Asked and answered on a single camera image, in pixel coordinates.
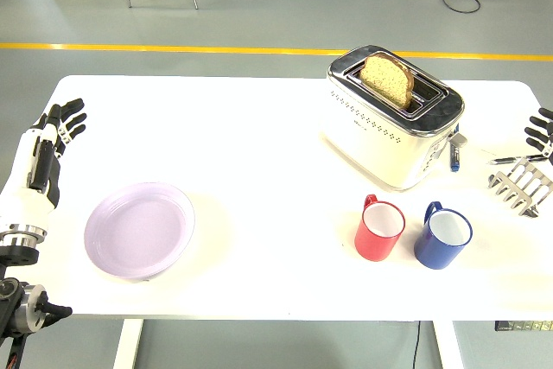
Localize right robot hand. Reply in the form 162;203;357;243
524;107;553;158

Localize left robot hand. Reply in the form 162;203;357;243
0;98;87;229

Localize purple plate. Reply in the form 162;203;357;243
84;181;196;283

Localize bread slice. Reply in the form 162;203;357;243
359;52;415;110

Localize black pen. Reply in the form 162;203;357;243
486;153;550;166

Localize metal toast rack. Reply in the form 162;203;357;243
487;157;553;218

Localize blue marker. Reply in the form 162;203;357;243
448;135;461;173

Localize blue mug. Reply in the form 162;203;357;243
413;200;474;270

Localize cream and chrome toaster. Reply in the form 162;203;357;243
318;44;468;193

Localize table height control panel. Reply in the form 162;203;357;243
494;320;553;332

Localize white table leg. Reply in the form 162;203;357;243
433;320;466;369
111;319;143;369

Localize red mug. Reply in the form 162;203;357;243
354;194;407;263

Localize black cable under table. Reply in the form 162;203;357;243
410;320;423;369

